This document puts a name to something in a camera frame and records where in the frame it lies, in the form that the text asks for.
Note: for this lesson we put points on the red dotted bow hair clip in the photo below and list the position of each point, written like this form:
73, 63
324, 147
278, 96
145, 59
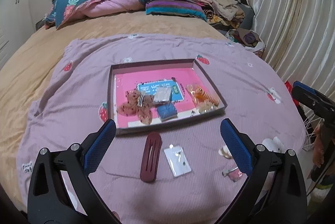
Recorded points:
138, 104

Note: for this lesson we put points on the silver glitter packet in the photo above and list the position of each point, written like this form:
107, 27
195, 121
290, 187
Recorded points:
162, 95

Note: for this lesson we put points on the purple shallow box tray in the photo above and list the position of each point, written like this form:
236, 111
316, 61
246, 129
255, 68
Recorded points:
106, 109

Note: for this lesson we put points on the white earring card packet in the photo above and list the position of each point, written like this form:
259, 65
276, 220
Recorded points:
177, 160

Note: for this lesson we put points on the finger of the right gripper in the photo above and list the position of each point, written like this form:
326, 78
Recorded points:
301, 87
306, 99

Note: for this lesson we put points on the pink fluffy hair clip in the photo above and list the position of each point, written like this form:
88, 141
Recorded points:
233, 174

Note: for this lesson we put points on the white wardrobe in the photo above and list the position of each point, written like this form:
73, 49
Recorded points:
16, 27

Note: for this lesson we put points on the white striped curtain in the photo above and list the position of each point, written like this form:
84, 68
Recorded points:
300, 40

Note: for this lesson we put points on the maroon long hair clip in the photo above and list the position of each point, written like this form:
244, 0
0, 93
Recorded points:
150, 160

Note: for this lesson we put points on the right hand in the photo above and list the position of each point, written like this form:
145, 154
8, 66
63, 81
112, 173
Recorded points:
318, 153

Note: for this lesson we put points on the cream claw hair clip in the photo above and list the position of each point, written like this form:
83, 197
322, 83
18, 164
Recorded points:
225, 152

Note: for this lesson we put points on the blue item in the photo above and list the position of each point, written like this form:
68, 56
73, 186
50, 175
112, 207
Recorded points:
167, 112

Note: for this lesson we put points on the teal pink strawberry quilt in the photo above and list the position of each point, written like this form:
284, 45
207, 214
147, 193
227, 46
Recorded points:
65, 11

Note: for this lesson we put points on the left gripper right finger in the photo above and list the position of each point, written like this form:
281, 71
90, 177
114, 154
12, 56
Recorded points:
274, 191

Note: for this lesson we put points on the pile of clothes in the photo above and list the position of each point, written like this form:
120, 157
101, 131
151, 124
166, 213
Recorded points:
234, 19

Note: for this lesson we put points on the purple teal striped pillow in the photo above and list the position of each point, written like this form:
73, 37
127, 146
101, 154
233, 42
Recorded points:
182, 8

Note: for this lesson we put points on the tan bed sheet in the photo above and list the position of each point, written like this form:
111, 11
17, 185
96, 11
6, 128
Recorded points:
27, 73

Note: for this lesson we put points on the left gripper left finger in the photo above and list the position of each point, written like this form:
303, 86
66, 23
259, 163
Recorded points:
60, 189

